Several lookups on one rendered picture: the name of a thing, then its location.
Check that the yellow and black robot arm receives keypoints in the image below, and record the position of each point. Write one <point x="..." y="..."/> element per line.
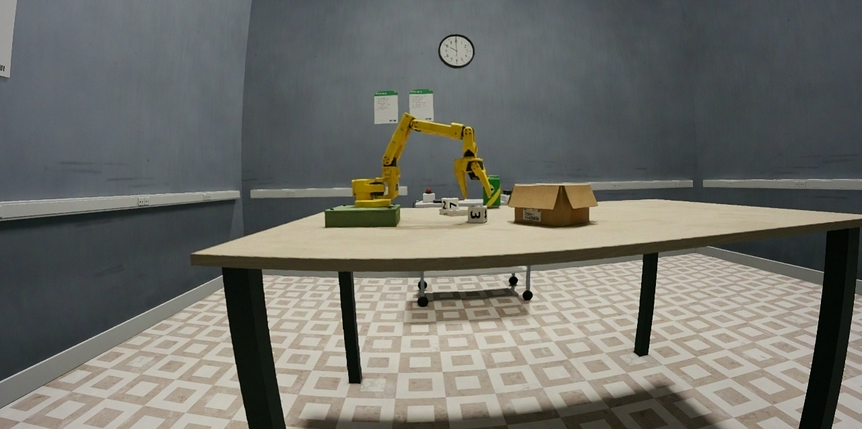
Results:
<point x="365" y="189"/>

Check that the green and yellow drink can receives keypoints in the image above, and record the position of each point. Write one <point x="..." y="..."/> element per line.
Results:
<point x="494" y="201"/>

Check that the white cube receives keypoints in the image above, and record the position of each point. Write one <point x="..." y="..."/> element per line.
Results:
<point x="450" y="203"/>
<point x="478" y="214"/>

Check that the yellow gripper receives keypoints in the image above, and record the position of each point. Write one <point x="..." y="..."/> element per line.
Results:
<point x="476" y="171"/>

